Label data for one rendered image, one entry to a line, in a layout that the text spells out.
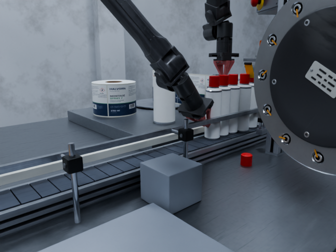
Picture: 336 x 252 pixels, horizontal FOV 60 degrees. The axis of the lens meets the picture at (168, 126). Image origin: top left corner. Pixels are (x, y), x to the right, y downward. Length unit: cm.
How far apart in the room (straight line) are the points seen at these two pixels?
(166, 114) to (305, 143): 83
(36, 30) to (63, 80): 59
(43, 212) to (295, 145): 48
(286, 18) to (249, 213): 42
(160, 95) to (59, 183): 58
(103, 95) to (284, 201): 86
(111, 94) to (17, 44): 237
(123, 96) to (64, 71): 237
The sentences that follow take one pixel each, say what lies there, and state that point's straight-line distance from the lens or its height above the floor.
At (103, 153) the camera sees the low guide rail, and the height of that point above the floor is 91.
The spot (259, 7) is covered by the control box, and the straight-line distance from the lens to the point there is 110.
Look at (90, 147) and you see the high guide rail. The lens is 65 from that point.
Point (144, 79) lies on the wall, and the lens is 395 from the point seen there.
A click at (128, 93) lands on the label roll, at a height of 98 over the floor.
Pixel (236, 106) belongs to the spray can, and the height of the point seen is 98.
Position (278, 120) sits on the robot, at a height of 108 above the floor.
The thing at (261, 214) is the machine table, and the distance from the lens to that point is 67.
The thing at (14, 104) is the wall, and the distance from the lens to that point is 360.
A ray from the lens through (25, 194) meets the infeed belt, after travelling 67.
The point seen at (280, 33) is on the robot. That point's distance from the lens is 37.
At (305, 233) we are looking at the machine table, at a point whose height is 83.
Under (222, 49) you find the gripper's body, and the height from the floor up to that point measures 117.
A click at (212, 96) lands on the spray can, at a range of 93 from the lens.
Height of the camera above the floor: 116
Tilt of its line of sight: 14 degrees down
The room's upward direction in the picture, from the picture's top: straight up
